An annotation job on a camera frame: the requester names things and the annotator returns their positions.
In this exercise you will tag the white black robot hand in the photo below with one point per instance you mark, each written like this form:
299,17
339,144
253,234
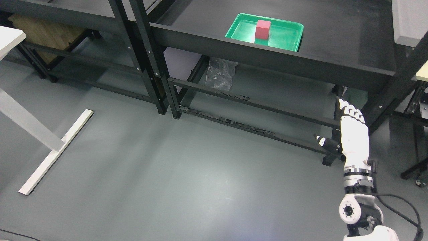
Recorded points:
354,139

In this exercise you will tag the pink foam block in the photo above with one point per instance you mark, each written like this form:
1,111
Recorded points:
262,29

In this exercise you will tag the green plastic tray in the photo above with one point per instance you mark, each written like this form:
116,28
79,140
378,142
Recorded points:
284,34

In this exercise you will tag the black metal shelf rack left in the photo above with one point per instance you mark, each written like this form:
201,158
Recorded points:
114,60

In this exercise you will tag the wooden box under shelf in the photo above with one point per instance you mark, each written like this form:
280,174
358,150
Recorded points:
51,34

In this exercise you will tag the black table with beige top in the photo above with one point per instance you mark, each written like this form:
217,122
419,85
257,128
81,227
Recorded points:
416,111

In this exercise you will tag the clear plastic bag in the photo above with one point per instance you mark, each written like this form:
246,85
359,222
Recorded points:
220,73

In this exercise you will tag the white desk leg frame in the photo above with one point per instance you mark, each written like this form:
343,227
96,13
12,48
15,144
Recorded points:
18,114

